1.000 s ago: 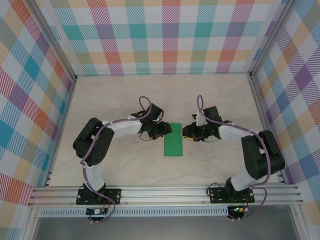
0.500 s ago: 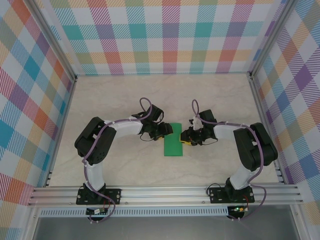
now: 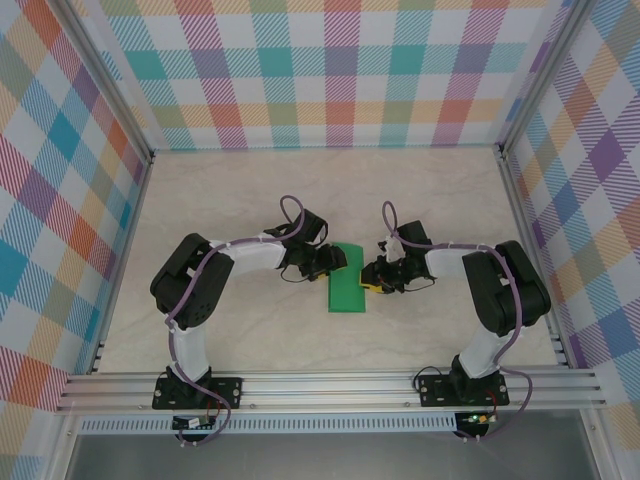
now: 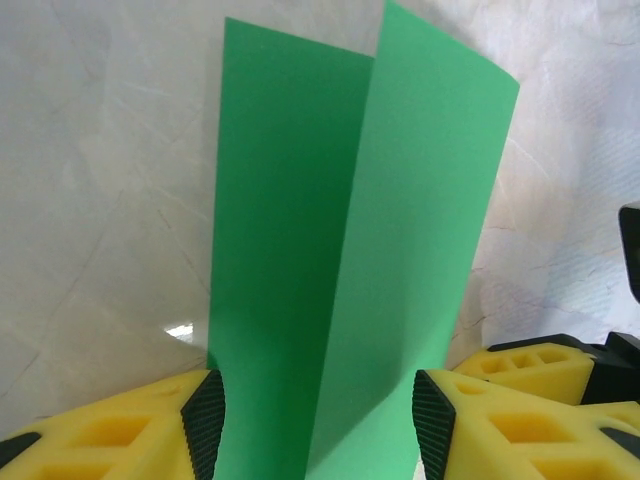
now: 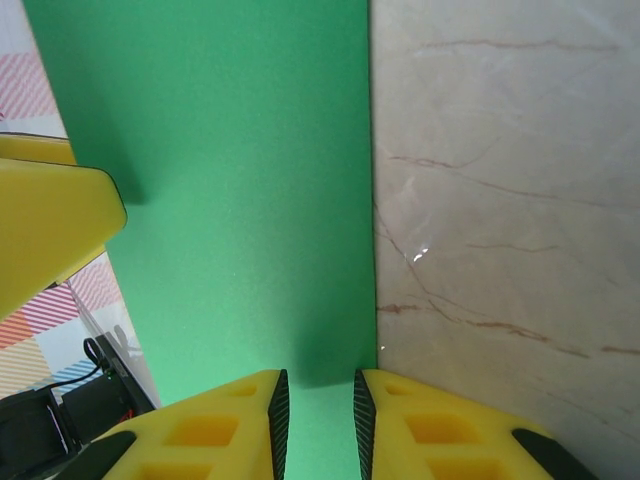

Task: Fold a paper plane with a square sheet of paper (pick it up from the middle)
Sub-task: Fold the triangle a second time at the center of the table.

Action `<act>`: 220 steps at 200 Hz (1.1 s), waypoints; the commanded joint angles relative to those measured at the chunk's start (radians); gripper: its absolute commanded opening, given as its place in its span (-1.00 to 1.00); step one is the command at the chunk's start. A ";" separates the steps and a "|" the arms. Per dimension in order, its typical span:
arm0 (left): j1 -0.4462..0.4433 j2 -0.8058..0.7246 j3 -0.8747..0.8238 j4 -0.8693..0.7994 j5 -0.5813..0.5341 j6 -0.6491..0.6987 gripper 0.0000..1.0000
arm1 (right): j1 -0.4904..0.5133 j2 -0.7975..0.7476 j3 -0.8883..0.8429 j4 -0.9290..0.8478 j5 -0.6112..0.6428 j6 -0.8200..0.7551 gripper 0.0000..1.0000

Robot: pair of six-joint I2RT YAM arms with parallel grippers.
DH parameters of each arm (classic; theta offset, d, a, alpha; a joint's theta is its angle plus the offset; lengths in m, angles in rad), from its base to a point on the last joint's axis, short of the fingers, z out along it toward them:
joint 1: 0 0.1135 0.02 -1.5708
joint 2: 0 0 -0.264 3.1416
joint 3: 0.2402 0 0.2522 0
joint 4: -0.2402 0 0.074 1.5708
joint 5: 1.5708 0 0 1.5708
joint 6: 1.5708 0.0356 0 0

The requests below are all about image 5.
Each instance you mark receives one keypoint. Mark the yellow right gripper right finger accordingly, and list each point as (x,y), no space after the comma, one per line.
(440,440)

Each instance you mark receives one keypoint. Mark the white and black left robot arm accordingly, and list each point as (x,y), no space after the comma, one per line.
(30,430)

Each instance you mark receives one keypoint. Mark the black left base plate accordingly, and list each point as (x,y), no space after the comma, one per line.
(127,385)

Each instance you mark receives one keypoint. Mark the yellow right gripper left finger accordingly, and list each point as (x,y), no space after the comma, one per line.
(210,435)

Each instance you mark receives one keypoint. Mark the green paper sheet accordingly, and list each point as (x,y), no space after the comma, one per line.
(225,150)

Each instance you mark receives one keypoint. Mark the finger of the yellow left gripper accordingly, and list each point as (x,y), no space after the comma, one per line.
(30,149)
(45,225)

